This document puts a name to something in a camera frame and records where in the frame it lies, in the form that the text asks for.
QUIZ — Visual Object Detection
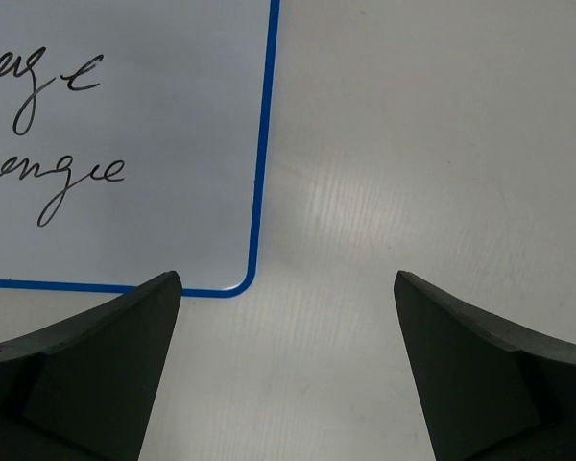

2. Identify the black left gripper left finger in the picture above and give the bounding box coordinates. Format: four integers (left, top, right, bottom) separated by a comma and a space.
0, 271, 181, 460

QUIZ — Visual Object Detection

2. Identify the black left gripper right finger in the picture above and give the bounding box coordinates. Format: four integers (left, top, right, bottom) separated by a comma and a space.
394, 271, 576, 460

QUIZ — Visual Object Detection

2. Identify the blue-framed whiteboard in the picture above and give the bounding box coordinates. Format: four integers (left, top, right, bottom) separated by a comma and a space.
0, 1, 280, 298

